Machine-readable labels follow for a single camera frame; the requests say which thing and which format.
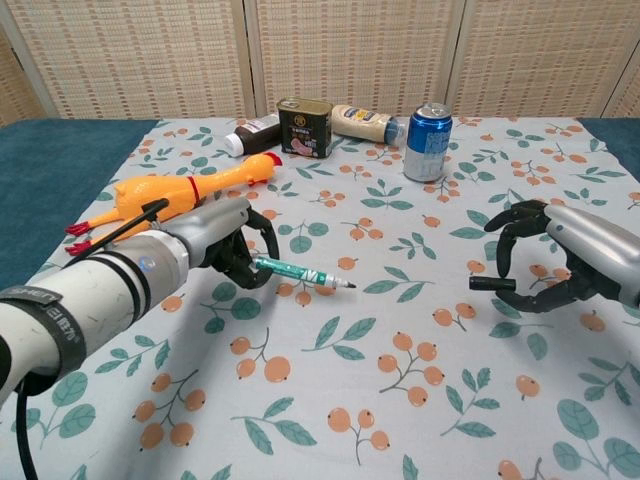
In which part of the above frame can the grey black right robot hand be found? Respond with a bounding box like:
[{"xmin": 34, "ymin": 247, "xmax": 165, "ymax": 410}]
[{"xmin": 483, "ymin": 199, "xmax": 640, "ymax": 315}]

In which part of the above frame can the grey black left robot hand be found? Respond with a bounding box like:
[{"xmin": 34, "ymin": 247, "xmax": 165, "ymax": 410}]
[{"xmin": 162, "ymin": 196, "xmax": 282, "ymax": 292}]

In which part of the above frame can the green white marker pen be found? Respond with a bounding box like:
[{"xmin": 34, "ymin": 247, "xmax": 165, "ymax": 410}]
[{"xmin": 251, "ymin": 254, "xmax": 358, "ymax": 292}]

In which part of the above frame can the black marker cap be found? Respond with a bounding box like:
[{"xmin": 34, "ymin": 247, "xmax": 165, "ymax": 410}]
[{"xmin": 468, "ymin": 276, "xmax": 517, "ymax": 293}]

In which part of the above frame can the brown sauce bottle white cap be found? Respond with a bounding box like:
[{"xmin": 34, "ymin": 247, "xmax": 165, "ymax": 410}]
[{"xmin": 223, "ymin": 113, "xmax": 282, "ymax": 157}]

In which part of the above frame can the beige mayonnaise bottle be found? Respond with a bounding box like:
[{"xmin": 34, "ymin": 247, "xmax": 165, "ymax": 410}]
[{"xmin": 331, "ymin": 103, "xmax": 407, "ymax": 149}]

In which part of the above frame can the yellow rubber chicken toy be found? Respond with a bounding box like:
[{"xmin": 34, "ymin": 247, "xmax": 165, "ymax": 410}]
[{"xmin": 65, "ymin": 152, "xmax": 282, "ymax": 258}]

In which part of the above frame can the dark luncheon meat tin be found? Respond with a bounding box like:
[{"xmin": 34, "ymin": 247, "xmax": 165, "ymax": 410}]
[{"xmin": 277, "ymin": 97, "xmax": 335, "ymax": 160}]

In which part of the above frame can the woven bamboo screen panel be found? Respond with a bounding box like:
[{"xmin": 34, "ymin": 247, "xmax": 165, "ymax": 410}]
[
  {"xmin": 0, "ymin": 29, "xmax": 54, "ymax": 127},
  {"xmin": 245, "ymin": 0, "xmax": 470, "ymax": 121},
  {"xmin": 0, "ymin": 0, "xmax": 255, "ymax": 121},
  {"xmin": 607, "ymin": 54, "xmax": 640, "ymax": 119},
  {"xmin": 447, "ymin": 0, "xmax": 640, "ymax": 120}
]

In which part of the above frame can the teal plush table cover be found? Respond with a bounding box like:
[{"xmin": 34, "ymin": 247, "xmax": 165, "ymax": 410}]
[{"xmin": 0, "ymin": 117, "xmax": 640, "ymax": 312}]

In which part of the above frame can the floral fruit print tablecloth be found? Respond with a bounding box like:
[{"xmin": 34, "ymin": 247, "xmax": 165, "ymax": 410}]
[{"xmin": 0, "ymin": 117, "xmax": 640, "ymax": 480}]

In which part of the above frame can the blue silver drink can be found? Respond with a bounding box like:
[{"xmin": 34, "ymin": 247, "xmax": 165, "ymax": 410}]
[{"xmin": 403, "ymin": 102, "xmax": 455, "ymax": 183}]

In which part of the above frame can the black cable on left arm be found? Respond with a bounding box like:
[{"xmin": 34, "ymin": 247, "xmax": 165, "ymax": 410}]
[{"xmin": 13, "ymin": 198, "xmax": 171, "ymax": 480}]

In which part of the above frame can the black printed arm strap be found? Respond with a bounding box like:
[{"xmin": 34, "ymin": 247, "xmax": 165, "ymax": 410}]
[{"xmin": 0, "ymin": 288, "xmax": 87, "ymax": 375}]

